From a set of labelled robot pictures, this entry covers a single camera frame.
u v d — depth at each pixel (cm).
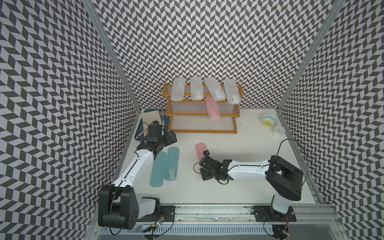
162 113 115
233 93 85
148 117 112
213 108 96
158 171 87
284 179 46
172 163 92
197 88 89
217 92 87
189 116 116
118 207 40
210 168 66
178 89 93
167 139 77
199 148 97
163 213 71
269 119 108
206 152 79
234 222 72
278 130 99
